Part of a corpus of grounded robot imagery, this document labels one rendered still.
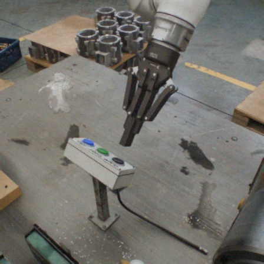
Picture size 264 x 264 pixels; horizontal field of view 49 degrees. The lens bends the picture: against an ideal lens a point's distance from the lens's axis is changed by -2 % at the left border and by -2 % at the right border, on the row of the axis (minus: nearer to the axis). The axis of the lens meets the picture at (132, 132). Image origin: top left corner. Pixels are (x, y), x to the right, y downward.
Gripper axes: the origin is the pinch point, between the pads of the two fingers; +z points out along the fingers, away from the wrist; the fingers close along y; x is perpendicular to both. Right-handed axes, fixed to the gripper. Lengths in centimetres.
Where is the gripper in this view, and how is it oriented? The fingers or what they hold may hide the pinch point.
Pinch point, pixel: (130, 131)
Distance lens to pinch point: 67.2
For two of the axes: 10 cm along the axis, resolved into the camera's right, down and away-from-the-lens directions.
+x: 5.1, 0.2, 8.6
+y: 7.7, 4.3, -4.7
